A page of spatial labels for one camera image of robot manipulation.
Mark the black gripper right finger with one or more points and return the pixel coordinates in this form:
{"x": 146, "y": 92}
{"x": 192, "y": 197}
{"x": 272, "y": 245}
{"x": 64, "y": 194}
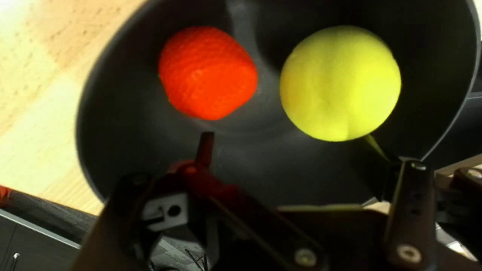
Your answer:
{"x": 411, "y": 215}

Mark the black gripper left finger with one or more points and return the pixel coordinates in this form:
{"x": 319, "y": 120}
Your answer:
{"x": 241, "y": 226}

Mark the yellow plastic lemon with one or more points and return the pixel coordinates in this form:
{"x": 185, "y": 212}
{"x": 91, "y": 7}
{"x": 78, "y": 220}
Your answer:
{"x": 340, "y": 83}

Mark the red plastic tomato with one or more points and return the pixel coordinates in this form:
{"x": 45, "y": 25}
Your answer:
{"x": 207, "y": 72}

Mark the black plastic bowl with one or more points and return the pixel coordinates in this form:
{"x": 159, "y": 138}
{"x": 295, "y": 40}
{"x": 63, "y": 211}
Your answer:
{"x": 125, "y": 125}

